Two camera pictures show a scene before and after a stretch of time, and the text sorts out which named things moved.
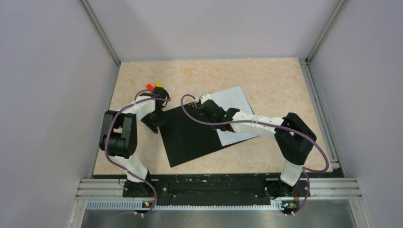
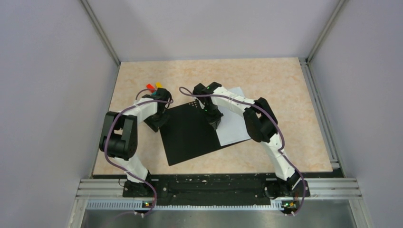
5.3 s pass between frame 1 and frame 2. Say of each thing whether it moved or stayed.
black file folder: stayed
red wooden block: stayed
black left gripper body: stayed
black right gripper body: moved
